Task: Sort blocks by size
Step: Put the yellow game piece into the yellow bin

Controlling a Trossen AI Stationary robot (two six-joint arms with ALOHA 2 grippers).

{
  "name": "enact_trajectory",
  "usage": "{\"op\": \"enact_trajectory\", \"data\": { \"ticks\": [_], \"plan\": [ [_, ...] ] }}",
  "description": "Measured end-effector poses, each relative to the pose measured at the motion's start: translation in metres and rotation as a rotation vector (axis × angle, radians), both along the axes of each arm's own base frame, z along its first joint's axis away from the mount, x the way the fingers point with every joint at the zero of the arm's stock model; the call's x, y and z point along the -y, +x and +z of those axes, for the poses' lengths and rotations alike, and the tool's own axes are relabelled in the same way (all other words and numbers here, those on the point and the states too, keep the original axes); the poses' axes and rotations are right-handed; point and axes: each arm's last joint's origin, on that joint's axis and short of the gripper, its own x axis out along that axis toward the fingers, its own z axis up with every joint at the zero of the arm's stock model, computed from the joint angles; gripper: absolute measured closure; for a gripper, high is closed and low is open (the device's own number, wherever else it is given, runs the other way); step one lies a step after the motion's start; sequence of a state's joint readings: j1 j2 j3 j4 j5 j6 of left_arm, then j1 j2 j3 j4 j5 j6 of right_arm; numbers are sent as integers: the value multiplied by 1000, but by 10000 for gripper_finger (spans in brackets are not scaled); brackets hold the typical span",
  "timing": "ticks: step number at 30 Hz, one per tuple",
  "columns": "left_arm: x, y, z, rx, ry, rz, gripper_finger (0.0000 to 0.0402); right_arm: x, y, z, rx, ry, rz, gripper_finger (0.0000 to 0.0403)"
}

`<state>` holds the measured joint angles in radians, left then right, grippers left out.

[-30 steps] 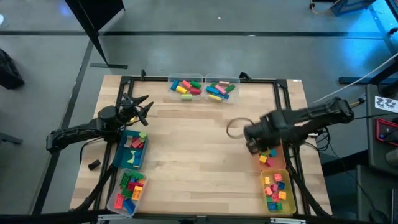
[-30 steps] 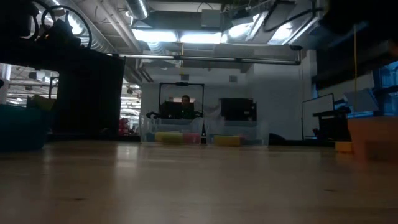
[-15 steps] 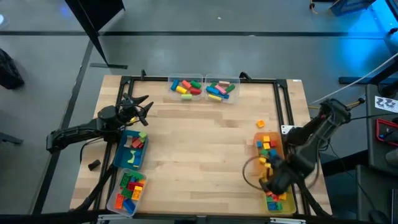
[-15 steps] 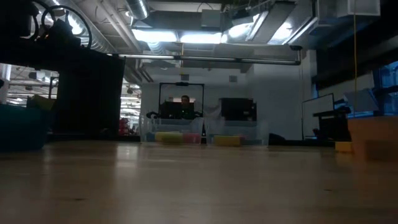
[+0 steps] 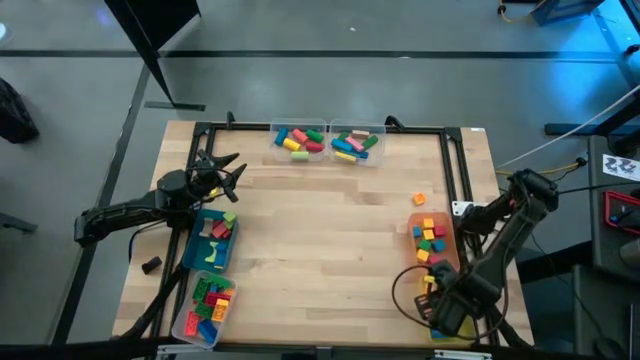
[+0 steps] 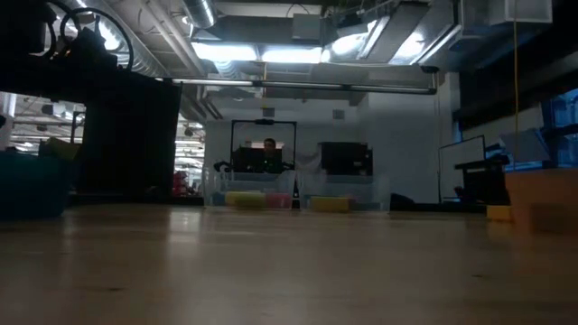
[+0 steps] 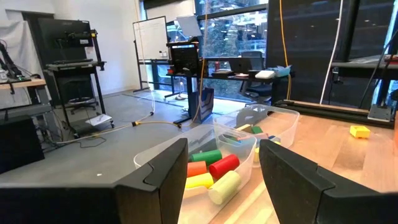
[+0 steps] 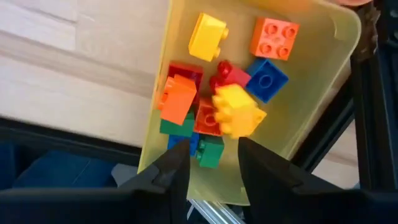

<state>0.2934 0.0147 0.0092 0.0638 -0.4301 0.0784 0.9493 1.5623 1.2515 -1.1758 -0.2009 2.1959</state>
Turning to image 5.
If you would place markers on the magenta two-by-four lego brick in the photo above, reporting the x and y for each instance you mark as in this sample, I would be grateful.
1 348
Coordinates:
215 298

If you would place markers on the white patterned sheet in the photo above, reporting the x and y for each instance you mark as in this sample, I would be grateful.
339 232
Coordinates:
620 166

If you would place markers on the green two-by-four lego brick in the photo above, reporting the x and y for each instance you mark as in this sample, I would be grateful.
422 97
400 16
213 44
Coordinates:
203 310
201 289

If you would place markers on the blue square lego brick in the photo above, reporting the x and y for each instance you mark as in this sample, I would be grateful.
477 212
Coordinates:
437 334

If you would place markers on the light green arch block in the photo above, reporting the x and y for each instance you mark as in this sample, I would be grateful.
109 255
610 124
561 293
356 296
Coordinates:
230 216

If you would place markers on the silver corner bracket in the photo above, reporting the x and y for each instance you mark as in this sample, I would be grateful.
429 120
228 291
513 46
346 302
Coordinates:
460 207

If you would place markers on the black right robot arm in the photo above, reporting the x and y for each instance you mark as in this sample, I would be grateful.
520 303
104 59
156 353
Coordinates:
515 220

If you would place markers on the long green wooden block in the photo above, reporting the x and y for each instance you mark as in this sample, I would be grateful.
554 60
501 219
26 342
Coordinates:
370 142

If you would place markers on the blue wooden cube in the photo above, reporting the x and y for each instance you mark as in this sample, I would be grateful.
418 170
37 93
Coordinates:
439 245
417 231

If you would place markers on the small yellow block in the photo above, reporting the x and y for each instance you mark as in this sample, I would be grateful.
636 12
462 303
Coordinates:
430 279

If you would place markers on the red two-by-four lego brick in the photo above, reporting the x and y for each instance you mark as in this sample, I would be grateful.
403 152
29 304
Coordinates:
192 323

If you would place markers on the yellow translucent bin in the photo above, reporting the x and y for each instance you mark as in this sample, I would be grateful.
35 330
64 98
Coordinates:
469 327

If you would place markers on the long pink-red wooden block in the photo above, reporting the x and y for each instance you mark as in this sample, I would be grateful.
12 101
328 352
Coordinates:
300 135

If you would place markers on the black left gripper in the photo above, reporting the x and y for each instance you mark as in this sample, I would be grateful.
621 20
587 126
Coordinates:
210 182

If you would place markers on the red-rimmed black case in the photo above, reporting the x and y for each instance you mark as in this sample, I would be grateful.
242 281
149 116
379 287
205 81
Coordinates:
625 212

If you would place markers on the blue box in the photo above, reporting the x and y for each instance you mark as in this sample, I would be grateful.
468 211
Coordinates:
565 10

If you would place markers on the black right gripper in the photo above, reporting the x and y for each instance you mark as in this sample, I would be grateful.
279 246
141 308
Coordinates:
462 305

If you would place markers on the red wooden cube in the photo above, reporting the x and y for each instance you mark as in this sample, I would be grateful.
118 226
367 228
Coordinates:
435 259
440 230

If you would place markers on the teal wooden block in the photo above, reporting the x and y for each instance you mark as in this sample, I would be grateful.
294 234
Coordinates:
281 136

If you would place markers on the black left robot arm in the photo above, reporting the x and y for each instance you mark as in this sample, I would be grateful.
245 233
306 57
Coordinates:
125 212

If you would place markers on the long blue wooden block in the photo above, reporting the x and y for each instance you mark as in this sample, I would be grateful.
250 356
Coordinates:
340 145
363 154

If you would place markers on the yellow arch block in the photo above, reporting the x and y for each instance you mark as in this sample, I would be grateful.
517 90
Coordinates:
212 252

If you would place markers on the orange two-by-four lego brick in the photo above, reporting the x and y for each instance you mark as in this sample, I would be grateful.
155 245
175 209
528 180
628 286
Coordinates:
220 310
229 291

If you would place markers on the black bag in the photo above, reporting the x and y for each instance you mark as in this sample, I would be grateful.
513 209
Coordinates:
15 117

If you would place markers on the beige wooden block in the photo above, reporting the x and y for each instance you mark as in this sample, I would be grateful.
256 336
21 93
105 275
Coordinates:
360 134

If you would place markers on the black clamp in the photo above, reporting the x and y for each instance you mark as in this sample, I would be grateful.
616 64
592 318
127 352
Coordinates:
396 123
230 119

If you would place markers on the orange translucent bin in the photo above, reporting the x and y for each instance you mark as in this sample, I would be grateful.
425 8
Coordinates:
450 220

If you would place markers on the yellow wooden cube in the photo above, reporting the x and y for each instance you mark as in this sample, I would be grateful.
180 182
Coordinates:
428 234
423 255

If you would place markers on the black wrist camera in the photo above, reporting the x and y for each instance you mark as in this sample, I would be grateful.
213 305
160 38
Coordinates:
445 270

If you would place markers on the teal plastic bin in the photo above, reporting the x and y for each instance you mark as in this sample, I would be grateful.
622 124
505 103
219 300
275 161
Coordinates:
197 250

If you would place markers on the yellow-orange cube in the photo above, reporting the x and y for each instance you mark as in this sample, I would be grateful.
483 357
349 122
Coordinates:
428 223

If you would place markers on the grey wooden arch block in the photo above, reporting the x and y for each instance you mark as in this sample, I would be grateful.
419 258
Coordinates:
205 228

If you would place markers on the green wooden cube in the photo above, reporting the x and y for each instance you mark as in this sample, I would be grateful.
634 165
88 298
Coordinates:
425 245

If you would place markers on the long pink wooden block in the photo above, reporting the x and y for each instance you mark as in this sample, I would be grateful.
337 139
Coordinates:
355 144

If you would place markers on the black cylinder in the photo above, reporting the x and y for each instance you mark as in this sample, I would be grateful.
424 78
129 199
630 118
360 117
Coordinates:
151 265

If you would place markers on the black partition stand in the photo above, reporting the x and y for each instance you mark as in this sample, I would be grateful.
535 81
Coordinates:
145 20

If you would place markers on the clear plastic bin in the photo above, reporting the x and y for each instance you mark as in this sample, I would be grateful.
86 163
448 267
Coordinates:
380 159
182 320
273 152

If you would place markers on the red wooden block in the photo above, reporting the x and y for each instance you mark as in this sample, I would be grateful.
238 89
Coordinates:
314 146

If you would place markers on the small green block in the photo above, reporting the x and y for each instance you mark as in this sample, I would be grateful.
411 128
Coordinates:
343 135

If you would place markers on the red arch block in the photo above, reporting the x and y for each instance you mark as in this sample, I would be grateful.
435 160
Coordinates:
218 229

